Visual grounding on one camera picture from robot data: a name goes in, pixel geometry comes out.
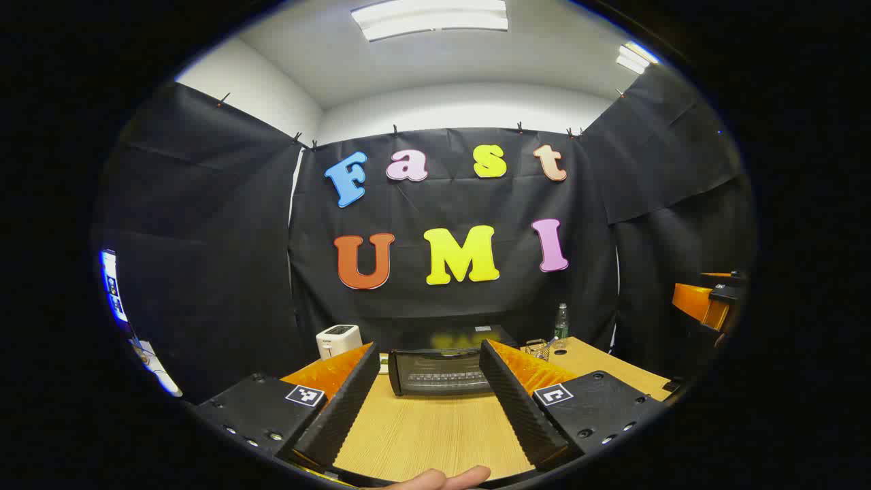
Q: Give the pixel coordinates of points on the large ceiling light panel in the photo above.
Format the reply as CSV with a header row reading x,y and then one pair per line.
x,y
432,19

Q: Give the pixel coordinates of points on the small ceiling light panel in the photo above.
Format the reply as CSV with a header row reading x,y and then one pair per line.
x,y
636,58

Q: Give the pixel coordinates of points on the green plastic bottle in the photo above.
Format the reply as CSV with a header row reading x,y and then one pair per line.
x,y
561,327

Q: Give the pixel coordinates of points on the black electric oven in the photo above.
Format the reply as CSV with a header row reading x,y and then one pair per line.
x,y
435,373

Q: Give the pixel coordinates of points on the white toaster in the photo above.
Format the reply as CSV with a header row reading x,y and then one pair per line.
x,y
337,339

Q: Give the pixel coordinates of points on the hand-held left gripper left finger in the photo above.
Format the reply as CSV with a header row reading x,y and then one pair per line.
x,y
340,408

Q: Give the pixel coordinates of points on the clear utensil holder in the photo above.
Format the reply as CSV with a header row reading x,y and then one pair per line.
x,y
539,349

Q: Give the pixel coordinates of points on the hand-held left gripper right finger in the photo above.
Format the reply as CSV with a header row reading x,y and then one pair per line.
x,y
520,401

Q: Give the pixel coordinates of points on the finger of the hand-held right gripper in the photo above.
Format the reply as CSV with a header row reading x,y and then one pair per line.
x,y
694,301
727,291

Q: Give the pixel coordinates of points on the white divided dish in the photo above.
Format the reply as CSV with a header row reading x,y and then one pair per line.
x,y
384,364

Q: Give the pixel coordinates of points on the black backdrop cloth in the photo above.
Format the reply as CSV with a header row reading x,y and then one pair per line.
x,y
204,238

